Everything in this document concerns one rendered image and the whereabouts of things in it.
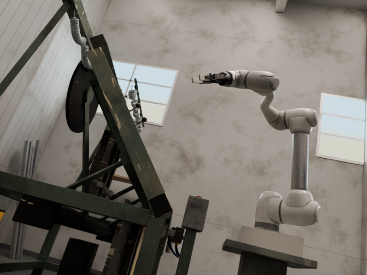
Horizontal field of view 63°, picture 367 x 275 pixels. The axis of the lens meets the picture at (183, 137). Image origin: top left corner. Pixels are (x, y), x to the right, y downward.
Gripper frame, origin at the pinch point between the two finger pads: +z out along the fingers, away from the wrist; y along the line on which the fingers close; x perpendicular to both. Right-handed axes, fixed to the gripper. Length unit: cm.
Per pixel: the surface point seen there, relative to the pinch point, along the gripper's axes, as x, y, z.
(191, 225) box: 77, -22, 3
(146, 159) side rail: 37, -45, 10
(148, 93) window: -73, -400, -259
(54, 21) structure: -69, -108, 27
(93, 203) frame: 56, -58, 41
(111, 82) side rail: -15, -69, 11
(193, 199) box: 64, -24, -3
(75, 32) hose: -66, -116, 8
